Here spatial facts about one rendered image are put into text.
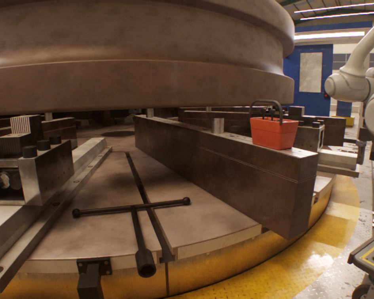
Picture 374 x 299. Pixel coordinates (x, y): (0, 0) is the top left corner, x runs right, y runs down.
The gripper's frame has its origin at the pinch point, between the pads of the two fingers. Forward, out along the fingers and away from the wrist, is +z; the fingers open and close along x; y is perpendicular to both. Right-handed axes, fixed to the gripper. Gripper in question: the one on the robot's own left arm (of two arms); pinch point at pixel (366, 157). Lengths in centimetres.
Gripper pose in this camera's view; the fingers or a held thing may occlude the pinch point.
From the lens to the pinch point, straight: 119.5
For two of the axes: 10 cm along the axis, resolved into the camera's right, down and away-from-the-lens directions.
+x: -9.0, 1.0, -4.2
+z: 0.0, 9.7, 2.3
